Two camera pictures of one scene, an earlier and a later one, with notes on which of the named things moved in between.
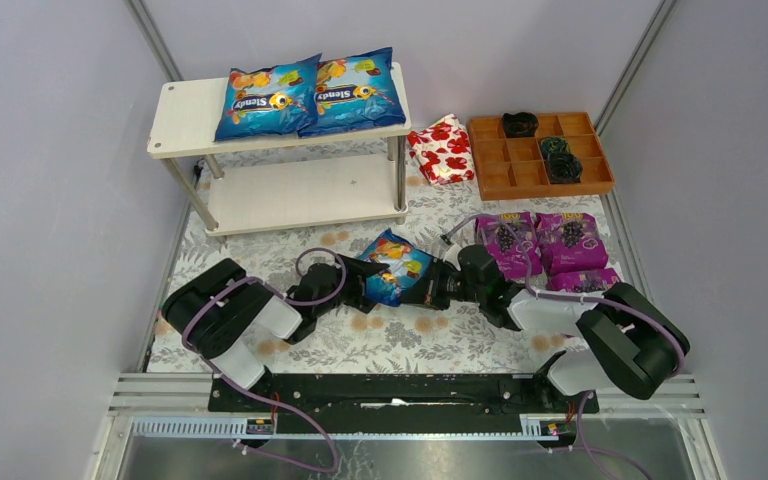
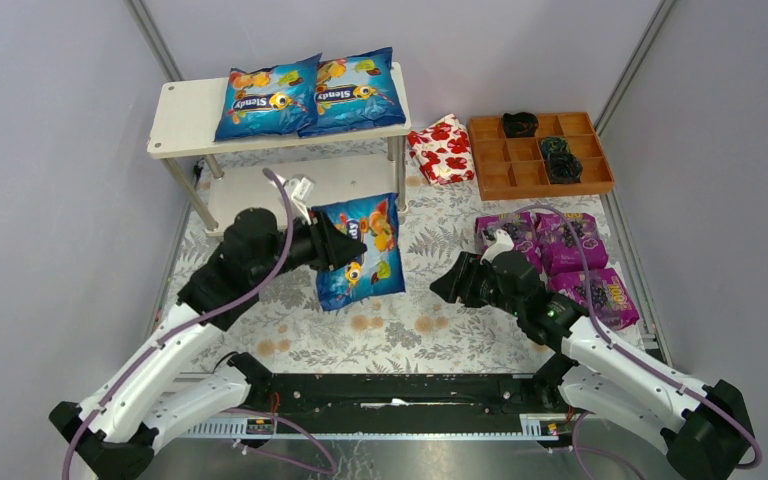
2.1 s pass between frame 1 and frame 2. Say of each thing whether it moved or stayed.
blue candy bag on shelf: stayed
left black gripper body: moved
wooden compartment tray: stayed
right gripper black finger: moved
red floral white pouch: stayed
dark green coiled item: stayed
